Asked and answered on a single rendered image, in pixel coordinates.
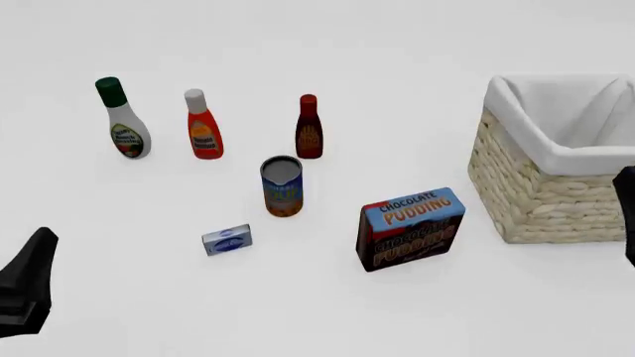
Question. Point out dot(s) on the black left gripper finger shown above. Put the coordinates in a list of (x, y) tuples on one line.
[(31, 261)]

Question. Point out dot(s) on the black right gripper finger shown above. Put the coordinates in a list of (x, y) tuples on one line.
[(626, 208)]

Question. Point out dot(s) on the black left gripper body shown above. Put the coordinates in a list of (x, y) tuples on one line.
[(20, 320)]

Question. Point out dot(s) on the wicker basket with white liner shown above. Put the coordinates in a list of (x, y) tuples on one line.
[(550, 160)]

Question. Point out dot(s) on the orange white-capped sauce bottle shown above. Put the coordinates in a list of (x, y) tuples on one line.
[(202, 128)]

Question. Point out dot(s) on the dark red bbq sauce bottle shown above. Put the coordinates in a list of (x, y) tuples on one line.
[(309, 130)]

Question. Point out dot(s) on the white green-capped dressing bottle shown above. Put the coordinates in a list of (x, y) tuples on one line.
[(125, 122)]

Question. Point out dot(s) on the small white blue box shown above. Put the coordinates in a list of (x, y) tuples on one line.
[(227, 240)]

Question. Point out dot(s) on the chocolate pudding box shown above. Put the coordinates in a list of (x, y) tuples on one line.
[(412, 230)]

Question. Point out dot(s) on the blue soup can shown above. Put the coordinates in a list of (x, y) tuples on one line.
[(282, 186)]

